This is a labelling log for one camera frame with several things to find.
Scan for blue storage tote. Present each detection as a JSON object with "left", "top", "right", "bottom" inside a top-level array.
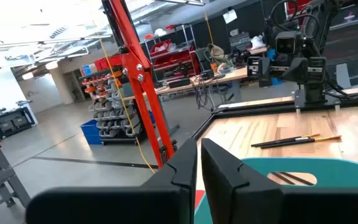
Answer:
[{"left": 80, "top": 119, "right": 103, "bottom": 146}]

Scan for black electronics box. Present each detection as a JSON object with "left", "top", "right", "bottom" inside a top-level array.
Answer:
[{"left": 168, "top": 77, "right": 192, "bottom": 90}]

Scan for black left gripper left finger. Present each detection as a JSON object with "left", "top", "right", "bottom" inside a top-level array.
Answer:
[{"left": 25, "top": 138, "right": 198, "bottom": 224}]

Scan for black paintbrush gold ferrule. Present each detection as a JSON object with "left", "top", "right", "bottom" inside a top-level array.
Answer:
[{"left": 250, "top": 133, "right": 321, "bottom": 148}]

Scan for red desk lamp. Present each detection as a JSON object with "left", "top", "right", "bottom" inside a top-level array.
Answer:
[{"left": 100, "top": 0, "right": 205, "bottom": 210}]

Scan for black tool cabinet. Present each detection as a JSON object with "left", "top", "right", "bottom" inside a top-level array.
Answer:
[{"left": 0, "top": 107, "right": 37, "bottom": 138}]

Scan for black paintbrush silver ferrule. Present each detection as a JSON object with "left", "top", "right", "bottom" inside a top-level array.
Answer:
[{"left": 278, "top": 136, "right": 316, "bottom": 146}]

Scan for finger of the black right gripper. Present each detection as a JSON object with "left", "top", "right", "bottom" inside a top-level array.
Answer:
[
  {"left": 258, "top": 57, "right": 273, "bottom": 88},
  {"left": 280, "top": 57, "right": 309, "bottom": 85}
]

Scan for black paintbrush orange bristles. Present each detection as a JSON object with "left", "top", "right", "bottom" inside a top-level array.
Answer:
[{"left": 259, "top": 135, "right": 343, "bottom": 149}]

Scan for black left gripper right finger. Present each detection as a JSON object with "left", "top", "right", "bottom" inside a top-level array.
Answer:
[{"left": 201, "top": 138, "right": 358, "bottom": 224}]

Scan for black cable bundle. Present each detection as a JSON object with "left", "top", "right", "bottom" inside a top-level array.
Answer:
[{"left": 194, "top": 76, "right": 217, "bottom": 111}]

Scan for parts bin rack cart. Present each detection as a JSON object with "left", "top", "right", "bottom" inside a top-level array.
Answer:
[{"left": 79, "top": 54, "right": 147, "bottom": 146}]

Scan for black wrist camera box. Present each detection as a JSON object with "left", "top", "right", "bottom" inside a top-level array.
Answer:
[{"left": 274, "top": 30, "right": 305, "bottom": 55}]

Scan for wire shelf with red bins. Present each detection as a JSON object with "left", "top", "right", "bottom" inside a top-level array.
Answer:
[{"left": 144, "top": 24, "right": 200, "bottom": 85}]

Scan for black aluminium table frame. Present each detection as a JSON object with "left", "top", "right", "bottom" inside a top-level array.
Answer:
[{"left": 193, "top": 90, "right": 358, "bottom": 141}]

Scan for grey mesh office chair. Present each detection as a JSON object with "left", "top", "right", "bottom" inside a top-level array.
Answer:
[{"left": 321, "top": 17, "right": 358, "bottom": 90}]

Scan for teal plastic caddy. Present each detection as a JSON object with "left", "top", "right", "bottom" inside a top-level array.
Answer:
[{"left": 193, "top": 157, "right": 358, "bottom": 224}]

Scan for yellow extension cord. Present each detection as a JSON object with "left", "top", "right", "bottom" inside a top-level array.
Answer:
[{"left": 99, "top": 39, "right": 157, "bottom": 174}]

